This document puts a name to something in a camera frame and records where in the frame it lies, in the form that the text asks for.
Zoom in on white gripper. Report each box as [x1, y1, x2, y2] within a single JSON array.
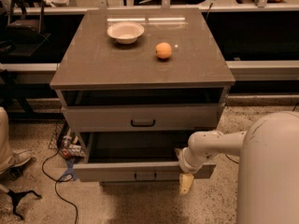
[[175, 147, 212, 194]]

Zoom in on grey drawer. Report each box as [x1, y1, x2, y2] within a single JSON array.
[[62, 104, 224, 133], [72, 130, 217, 183]]

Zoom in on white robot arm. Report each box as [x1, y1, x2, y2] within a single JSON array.
[[176, 111, 299, 224]]

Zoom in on grey top drawer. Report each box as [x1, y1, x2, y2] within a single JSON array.
[[62, 104, 224, 133]]

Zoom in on grey drawer cabinet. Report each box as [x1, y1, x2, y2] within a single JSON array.
[[50, 7, 235, 185]]

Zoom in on orange fruit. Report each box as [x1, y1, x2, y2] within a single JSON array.
[[155, 42, 172, 60]]

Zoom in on white bowl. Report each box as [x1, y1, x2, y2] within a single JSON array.
[[107, 21, 145, 45]]

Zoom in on grey sneaker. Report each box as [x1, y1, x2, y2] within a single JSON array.
[[0, 149, 32, 174]]

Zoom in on black chair base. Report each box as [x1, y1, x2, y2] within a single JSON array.
[[0, 168, 43, 221]]

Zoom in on person leg beige trousers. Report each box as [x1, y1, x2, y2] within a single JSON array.
[[0, 107, 14, 173]]

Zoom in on black chair background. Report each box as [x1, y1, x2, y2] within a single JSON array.
[[0, 0, 50, 57]]

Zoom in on black cable right floor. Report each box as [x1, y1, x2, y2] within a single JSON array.
[[224, 105, 299, 165]]

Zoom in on black cable floor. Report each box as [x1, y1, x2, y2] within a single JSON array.
[[41, 151, 79, 224], [224, 105, 299, 165]]

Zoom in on wire basket with bottles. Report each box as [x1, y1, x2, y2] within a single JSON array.
[[49, 120, 85, 159]]

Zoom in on black cable left floor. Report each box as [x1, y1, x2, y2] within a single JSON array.
[[41, 151, 79, 224]]

